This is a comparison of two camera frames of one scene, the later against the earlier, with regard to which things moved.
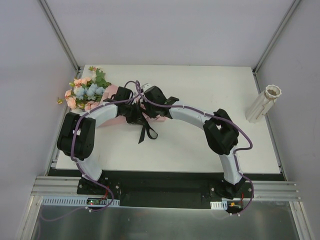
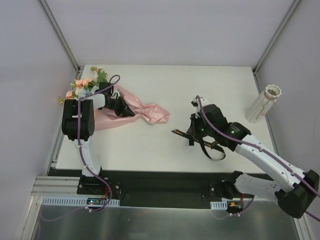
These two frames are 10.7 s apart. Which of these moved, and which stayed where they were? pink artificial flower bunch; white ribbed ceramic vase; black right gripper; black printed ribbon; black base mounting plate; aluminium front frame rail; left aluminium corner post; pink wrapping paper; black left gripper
Moved: black printed ribbon; black right gripper; pink wrapping paper; black left gripper
Stayed: white ribbed ceramic vase; black base mounting plate; aluminium front frame rail; pink artificial flower bunch; left aluminium corner post
